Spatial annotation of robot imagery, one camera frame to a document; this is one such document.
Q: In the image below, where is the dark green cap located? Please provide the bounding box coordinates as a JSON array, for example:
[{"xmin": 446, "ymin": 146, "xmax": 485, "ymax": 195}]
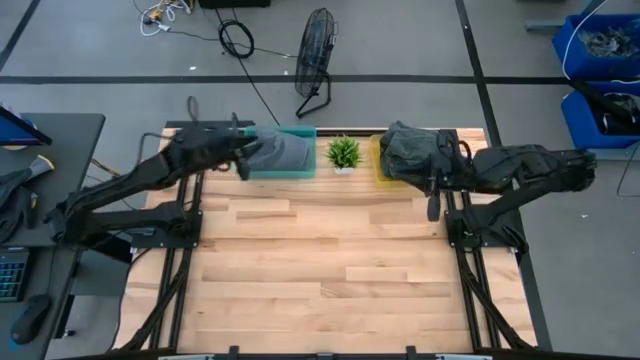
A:
[{"xmin": 378, "ymin": 120, "xmax": 442, "ymax": 195}]

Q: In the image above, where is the black box on floor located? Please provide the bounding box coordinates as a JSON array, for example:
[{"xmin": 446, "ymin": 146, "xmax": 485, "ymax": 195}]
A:
[{"xmin": 198, "ymin": 0, "xmax": 272, "ymax": 9}]

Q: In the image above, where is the black front frame bar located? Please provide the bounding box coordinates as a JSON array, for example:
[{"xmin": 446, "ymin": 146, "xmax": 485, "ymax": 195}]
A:
[{"xmin": 49, "ymin": 344, "xmax": 640, "ymax": 360}]

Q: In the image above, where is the white cable bundle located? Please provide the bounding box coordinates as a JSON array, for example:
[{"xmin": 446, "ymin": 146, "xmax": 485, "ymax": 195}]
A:
[{"xmin": 133, "ymin": 0, "xmax": 194, "ymax": 38}]

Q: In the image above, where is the black keyboard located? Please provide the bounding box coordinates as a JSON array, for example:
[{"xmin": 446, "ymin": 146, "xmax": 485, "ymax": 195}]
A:
[{"xmin": 0, "ymin": 248, "xmax": 32, "ymax": 304}]

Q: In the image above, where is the dark grey desk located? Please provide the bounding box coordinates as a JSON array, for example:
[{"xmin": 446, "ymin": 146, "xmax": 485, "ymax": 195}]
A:
[{"xmin": 0, "ymin": 112, "xmax": 107, "ymax": 360}]

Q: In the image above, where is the black floor fan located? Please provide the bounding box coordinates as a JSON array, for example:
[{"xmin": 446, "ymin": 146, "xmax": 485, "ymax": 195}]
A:
[{"xmin": 294, "ymin": 7, "xmax": 338, "ymax": 120}]

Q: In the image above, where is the blue storage bin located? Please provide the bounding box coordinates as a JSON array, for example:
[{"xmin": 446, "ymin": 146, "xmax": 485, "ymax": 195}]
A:
[
  {"xmin": 560, "ymin": 81, "xmax": 640, "ymax": 150},
  {"xmin": 552, "ymin": 13, "xmax": 640, "ymax": 81}
]

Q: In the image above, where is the desk monitor with blue screen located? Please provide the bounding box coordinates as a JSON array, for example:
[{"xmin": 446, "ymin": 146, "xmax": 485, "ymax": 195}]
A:
[{"xmin": 0, "ymin": 104, "xmax": 53, "ymax": 148}]

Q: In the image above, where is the yellow plastic bin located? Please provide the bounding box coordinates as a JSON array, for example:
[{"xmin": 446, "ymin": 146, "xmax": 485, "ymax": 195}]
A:
[{"xmin": 369, "ymin": 133, "xmax": 426, "ymax": 191}]

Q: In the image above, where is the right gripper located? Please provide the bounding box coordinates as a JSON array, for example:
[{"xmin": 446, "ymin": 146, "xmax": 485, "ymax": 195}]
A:
[{"xmin": 424, "ymin": 130, "xmax": 479, "ymax": 223}]

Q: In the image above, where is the black cloth bundle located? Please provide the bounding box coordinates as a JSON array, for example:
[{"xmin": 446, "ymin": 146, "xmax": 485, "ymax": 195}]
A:
[{"xmin": 0, "ymin": 154, "xmax": 56, "ymax": 246}]

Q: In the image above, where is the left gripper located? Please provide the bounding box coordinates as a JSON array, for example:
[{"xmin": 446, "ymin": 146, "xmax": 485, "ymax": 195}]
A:
[{"xmin": 172, "ymin": 112, "xmax": 261, "ymax": 181}]

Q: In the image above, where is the coiled black floor cable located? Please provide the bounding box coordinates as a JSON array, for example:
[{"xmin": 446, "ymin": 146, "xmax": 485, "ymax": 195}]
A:
[{"xmin": 214, "ymin": 7, "xmax": 281, "ymax": 126}]

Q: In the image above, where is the teal plastic bin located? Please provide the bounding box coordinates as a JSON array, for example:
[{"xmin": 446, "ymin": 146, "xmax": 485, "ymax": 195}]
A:
[{"xmin": 243, "ymin": 125, "xmax": 318, "ymax": 181}]

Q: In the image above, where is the large grey denim cap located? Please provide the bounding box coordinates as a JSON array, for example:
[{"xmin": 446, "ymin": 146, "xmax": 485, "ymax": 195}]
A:
[{"xmin": 247, "ymin": 128, "xmax": 313, "ymax": 173}]

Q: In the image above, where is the small green potted plant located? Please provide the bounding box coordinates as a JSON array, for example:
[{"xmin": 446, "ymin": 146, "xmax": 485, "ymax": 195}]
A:
[{"xmin": 325, "ymin": 134, "xmax": 364, "ymax": 176}]

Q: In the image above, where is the white loose cable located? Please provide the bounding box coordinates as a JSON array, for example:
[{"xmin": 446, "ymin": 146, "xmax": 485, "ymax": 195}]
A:
[{"xmin": 561, "ymin": 0, "xmax": 610, "ymax": 81}]

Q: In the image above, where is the black computer mouse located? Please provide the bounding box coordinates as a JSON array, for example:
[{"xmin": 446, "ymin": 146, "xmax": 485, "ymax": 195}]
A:
[{"xmin": 9, "ymin": 293, "xmax": 53, "ymax": 346}]

